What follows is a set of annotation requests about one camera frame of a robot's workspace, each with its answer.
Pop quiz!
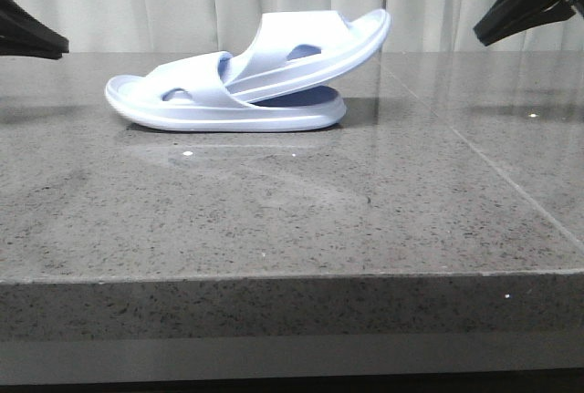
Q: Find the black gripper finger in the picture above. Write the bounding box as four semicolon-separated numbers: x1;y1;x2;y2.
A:
0;37;62;60
1;0;69;54

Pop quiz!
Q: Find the blue slipper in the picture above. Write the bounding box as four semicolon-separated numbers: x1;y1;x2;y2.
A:
104;52;347;132
218;9;391;103

